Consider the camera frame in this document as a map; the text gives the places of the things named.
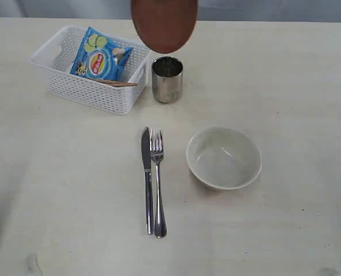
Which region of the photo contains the silver fork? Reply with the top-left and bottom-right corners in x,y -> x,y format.
150,129 -> 167,238

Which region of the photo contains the blue chips bag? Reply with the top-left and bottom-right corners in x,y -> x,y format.
70,27 -> 133,81

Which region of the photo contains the brown round plate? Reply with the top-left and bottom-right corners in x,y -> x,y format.
131,0 -> 198,53

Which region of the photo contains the silver table knife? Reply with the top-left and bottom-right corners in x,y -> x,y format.
141,126 -> 154,235

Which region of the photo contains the white ceramic bowl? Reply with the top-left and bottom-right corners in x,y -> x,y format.
185,126 -> 262,191

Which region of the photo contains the stainless steel cup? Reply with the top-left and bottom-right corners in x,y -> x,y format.
151,56 -> 183,104

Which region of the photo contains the white plastic woven basket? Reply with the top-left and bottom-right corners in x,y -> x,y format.
29,25 -> 151,116

